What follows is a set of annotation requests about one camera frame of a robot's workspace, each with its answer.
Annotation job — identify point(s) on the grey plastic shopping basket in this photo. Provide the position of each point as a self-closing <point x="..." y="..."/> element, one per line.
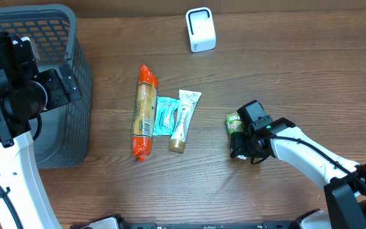
<point x="52" y="27"/>

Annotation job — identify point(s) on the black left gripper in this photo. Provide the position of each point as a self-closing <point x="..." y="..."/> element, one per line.
<point x="63" y="84"/>

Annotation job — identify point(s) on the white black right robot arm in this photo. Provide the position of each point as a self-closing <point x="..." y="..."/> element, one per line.
<point x="343" y="181"/>

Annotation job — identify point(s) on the orange spaghetti pasta packet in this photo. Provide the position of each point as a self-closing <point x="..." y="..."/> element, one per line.
<point x="144" y="113"/>

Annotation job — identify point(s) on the white floral cream tube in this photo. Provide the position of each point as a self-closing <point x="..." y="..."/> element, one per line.
<point x="187" y="104"/>

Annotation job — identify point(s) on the green jasmine tea pouch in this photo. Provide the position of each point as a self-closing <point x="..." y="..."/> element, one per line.
<point x="237" y="135"/>

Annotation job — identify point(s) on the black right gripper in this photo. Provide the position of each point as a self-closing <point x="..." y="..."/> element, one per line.
<point x="240" y="149"/>

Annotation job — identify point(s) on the teal snack packet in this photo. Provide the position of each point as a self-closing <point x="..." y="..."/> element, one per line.
<point x="165" y="120"/>

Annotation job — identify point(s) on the white barcode scanner stand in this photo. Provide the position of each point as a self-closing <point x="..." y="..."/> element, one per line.
<point x="201" y="29"/>

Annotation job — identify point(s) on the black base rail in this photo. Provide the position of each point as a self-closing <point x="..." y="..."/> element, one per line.
<point x="117" y="221"/>

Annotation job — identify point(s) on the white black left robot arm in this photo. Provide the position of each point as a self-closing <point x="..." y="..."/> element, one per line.
<point x="25" y="93"/>

